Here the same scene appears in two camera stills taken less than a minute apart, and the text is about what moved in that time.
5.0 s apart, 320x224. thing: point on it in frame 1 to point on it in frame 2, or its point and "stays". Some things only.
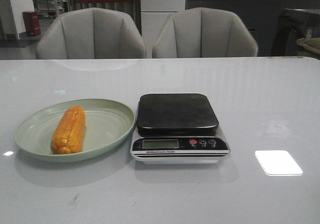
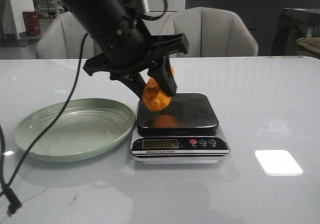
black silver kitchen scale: (177, 129) stays
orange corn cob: (68, 136) to (155, 98)
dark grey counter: (261, 12) stays
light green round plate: (72, 130) stays
